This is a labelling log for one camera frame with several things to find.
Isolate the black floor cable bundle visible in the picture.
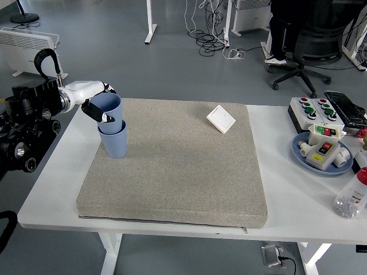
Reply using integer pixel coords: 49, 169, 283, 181
188, 0, 230, 57

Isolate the white panel heater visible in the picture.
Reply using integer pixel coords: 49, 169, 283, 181
0, 27, 69, 85
231, 0, 273, 36

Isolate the white table leg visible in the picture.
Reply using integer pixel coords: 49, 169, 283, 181
99, 231, 124, 275
296, 242, 333, 275

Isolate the small white box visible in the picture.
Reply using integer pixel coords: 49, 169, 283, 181
353, 150, 367, 170

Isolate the blue plate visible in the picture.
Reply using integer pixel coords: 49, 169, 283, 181
291, 132, 354, 176

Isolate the silver foot pedal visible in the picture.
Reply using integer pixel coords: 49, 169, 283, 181
260, 243, 285, 269

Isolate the beige red rocker switch box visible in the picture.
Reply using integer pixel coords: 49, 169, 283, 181
305, 139, 341, 172

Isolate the black fan stand base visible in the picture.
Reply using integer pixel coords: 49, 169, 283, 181
10, 0, 40, 24

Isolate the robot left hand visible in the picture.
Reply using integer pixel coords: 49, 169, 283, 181
61, 80, 118, 124

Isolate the white three-button control box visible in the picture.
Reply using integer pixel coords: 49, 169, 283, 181
287, 97, 325, 134

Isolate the white plug with cord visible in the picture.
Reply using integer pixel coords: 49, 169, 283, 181
222, 47, 247, 61

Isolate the white desk frame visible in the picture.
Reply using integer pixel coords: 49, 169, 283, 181
341, 17, 367, 72

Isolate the white green-red button switch box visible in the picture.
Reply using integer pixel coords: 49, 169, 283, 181
307, 124, 344, 146

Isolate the black office chair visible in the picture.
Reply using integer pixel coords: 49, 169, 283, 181
268, 0, 358, 99

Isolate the white four-button control box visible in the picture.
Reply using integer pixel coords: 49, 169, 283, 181
311, 99, 345, 131

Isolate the white pipe fitting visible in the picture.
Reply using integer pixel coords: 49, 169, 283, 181
332, 146, 352, 168
297, 140, 313, 158

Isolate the clear red-capped bead bottle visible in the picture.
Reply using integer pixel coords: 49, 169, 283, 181
332, 166, 367, 219

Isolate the person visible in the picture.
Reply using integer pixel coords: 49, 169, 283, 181
263, 0, 362, 65

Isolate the black pedal cable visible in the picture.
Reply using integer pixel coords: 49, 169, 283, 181
279, 256, 296, 275

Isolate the white hanging cable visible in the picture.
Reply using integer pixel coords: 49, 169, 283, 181
183, 0, 207, 33

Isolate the white desk leg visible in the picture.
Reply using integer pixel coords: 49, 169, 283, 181
260, 24, 275, 62
222, 0, 233, 48
144, 0, 158, 45

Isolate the white wall switch plate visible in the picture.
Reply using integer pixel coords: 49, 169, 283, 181
206, 104, 236, 135

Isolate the black plastic tray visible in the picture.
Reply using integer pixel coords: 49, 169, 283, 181
323, 91, 367, 127

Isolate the blue ribbed cup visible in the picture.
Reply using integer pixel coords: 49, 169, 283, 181
90, 93, 123, 135
97, 119, 128, 159

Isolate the grey-brown mat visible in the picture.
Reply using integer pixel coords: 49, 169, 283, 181
76, 98, 269, 234

